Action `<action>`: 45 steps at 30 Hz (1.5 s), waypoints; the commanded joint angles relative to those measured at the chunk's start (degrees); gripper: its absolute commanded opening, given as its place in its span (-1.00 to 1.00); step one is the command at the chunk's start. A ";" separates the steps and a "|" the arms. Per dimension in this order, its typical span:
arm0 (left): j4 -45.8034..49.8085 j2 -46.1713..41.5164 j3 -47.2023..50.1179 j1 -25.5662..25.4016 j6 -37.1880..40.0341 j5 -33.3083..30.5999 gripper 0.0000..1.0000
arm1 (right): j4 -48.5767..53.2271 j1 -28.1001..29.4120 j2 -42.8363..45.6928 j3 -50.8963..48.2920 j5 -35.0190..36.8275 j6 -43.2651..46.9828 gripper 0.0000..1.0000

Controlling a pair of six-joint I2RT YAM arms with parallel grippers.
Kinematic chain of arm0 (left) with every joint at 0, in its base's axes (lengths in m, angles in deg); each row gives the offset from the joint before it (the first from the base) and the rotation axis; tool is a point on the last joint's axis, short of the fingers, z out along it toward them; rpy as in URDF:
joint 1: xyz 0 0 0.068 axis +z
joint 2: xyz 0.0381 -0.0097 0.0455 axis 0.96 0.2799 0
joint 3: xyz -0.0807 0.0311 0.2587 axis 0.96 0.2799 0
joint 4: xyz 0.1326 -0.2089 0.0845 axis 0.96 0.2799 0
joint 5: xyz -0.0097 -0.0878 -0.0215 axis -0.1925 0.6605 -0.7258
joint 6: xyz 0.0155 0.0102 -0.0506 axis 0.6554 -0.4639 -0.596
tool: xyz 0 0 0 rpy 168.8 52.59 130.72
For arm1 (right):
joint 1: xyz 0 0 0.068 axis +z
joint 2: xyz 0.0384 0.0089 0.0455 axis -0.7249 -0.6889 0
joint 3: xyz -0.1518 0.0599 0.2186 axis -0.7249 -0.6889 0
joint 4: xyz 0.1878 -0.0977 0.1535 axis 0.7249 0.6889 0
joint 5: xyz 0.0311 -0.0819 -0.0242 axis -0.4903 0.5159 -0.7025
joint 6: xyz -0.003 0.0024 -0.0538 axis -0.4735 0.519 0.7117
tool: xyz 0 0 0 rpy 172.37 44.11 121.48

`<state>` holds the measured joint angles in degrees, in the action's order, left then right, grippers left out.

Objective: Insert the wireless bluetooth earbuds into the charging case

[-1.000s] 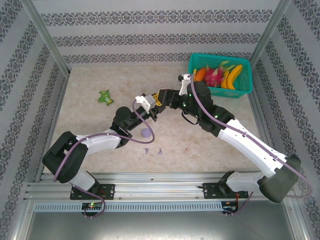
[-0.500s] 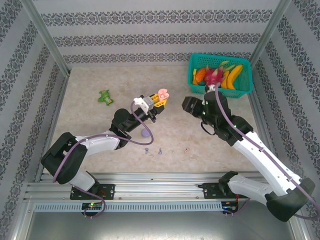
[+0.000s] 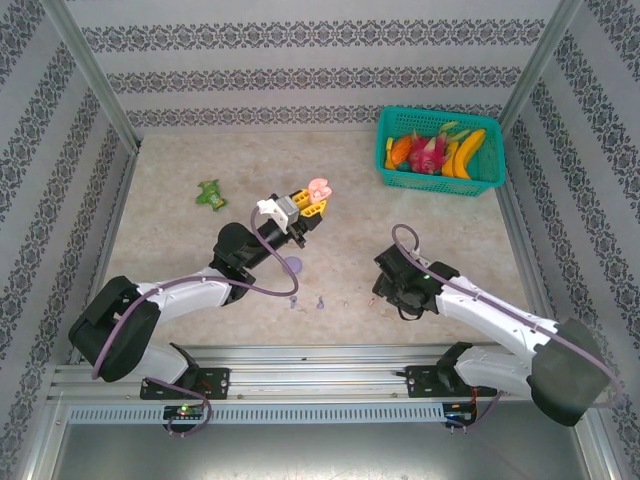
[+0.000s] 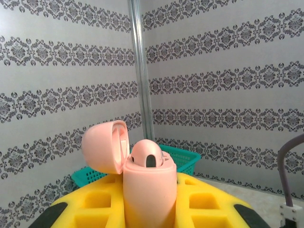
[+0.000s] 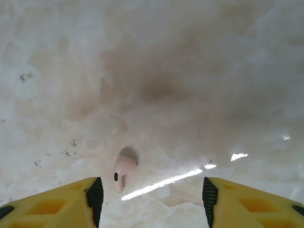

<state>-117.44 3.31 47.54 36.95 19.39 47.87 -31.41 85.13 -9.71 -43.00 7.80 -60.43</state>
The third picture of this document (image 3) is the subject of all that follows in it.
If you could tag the pink earbud charging case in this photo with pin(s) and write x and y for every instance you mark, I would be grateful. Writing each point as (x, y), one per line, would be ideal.
(320, 190)

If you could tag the purple earbud charging case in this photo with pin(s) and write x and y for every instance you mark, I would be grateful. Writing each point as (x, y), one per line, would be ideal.
(296, 265)

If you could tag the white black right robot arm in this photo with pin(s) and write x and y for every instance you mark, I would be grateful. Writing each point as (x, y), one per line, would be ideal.
(495, 320)

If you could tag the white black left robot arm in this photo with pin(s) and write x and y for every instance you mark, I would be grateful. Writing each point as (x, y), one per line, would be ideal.
(190, 292)

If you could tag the small yellow toy fruit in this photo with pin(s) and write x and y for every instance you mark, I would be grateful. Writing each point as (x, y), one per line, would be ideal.
(388, 150)

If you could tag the teal plastic basket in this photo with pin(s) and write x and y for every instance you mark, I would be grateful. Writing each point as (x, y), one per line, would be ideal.
(435, 187)

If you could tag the orange toy fruit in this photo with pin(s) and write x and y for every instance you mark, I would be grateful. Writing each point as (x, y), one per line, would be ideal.
(400, 149)

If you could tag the pink dragon fruit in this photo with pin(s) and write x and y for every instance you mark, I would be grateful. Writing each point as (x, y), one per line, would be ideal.
(427, 152)

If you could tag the small circuit board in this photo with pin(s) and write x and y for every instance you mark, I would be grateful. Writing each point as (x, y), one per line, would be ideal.
(460, 415)
(184, 411)

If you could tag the yellow banana bunch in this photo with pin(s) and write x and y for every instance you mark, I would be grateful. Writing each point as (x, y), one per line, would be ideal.
(465, 150)

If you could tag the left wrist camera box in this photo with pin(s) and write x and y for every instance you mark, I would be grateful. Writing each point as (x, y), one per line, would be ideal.
(287, 210)

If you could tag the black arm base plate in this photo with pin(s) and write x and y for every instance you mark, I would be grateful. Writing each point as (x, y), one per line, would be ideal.
(420, 382)
(220, 382)

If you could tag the aluminium table edge rail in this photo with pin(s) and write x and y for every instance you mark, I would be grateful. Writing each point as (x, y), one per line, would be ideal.
(525, 250)
(124, 200)

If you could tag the aluminium extrusion mounting rail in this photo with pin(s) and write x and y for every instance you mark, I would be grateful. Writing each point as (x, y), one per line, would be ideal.
(310, 370)

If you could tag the aluminium frame post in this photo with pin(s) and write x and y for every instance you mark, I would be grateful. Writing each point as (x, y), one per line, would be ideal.
(540, 65)
(90, 75)

